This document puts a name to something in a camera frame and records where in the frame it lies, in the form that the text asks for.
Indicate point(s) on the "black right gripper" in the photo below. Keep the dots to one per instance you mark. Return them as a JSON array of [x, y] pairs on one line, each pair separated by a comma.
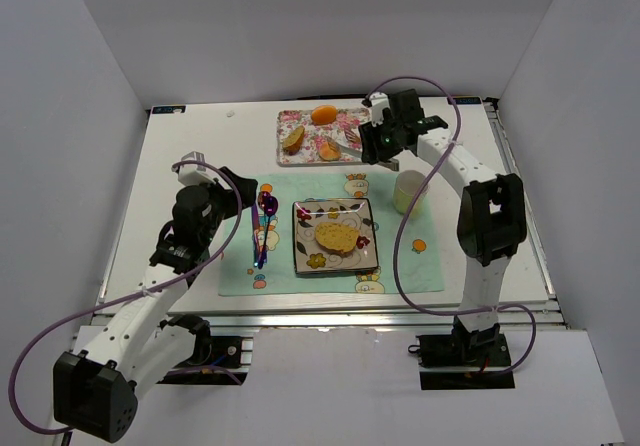
[[373, 142]]

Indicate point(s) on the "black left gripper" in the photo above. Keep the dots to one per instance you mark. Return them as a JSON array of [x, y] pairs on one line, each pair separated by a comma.
[[242, 194]]

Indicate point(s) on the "orange round bun bottom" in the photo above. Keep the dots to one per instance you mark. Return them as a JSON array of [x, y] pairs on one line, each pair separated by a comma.
[[328, 150]]

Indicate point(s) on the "orange round bun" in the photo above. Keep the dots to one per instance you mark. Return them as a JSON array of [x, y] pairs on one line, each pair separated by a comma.
[[328, 150], [324, 115]]

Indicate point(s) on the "sliced bread piece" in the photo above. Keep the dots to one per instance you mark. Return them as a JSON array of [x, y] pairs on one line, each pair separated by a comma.
[[335, 237], [292, 143]]

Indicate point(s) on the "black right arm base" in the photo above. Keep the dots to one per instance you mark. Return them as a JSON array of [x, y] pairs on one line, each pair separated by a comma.
[[442, 367]]

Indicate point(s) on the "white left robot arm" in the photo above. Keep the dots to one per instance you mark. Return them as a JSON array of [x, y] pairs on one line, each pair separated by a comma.
[[98, 389]]

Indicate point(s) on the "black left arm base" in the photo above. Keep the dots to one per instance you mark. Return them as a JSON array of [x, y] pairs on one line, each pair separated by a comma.
[[216, 359]]

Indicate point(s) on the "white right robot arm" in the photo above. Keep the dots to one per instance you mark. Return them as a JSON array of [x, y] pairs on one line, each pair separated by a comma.
[[491, 221]]

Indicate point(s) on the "purple iridescent knife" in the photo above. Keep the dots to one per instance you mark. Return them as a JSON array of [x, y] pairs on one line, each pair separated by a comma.
[[255, 222]]

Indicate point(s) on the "purple iridescent spoon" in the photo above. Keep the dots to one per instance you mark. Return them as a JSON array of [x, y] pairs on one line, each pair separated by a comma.
[[270, 205]]

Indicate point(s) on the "pale yellow mug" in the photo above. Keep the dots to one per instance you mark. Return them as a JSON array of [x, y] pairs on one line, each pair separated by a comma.
[[406, 186]]

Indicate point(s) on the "orange round bun top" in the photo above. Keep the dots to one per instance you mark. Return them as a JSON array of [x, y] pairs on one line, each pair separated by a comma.
[[324, 115]]

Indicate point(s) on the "floral serving tray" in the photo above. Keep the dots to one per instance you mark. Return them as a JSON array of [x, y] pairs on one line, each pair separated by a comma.
[[345, 126]]

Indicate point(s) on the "blue label sticker right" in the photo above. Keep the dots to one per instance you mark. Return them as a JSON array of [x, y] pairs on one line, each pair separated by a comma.
[[465, 100]]

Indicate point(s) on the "blue label sticker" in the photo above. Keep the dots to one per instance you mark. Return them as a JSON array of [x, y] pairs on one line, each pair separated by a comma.
[[168, 109], [465, 100]]

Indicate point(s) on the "square floral ceramic plate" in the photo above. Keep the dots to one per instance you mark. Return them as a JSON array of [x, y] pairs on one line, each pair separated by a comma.
[[311, 259]]

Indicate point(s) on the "blue label sticker left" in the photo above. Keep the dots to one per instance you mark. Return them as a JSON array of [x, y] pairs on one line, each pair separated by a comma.
[[168, 109]]

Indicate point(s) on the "mint green cartoon placemat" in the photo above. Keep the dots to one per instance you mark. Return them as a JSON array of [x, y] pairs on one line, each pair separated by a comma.
[[408, 254]]

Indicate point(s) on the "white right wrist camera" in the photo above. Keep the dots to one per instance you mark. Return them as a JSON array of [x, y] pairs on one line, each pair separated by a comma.
[[379, 110]]

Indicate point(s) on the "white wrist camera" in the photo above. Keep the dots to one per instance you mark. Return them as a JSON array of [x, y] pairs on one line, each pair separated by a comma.
[[379, 110], [191, 171]]

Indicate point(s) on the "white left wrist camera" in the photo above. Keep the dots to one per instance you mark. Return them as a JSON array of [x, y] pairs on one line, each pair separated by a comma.
[[191, 171]]

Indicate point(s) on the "aluminium table edge rail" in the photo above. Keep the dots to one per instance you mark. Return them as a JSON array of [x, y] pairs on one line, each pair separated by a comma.
[[528, 278]]

